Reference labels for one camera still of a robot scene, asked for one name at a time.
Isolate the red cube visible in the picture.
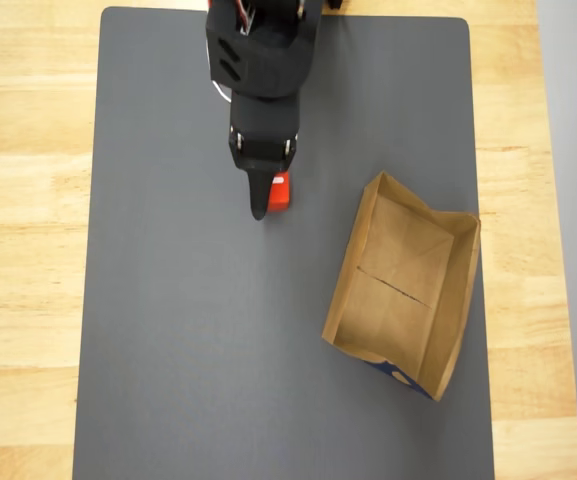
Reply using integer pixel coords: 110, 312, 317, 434
266, 171, 293, 214

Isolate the brown paper box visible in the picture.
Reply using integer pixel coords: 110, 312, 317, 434
321, 170, 483, 402

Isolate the grey mat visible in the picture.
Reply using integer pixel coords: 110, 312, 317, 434
71, 5, 496, 480

